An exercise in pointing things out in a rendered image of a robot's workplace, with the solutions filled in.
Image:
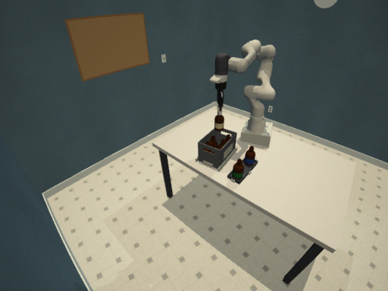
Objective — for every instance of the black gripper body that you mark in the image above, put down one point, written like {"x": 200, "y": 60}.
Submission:
{"x": 220, "y": 87}

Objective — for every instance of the brown bottle with blue label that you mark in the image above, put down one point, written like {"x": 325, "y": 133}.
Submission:
{"x": 250, "y": 156}

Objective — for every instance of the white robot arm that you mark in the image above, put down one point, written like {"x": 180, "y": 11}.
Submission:
{"x": 225, "y": 63}

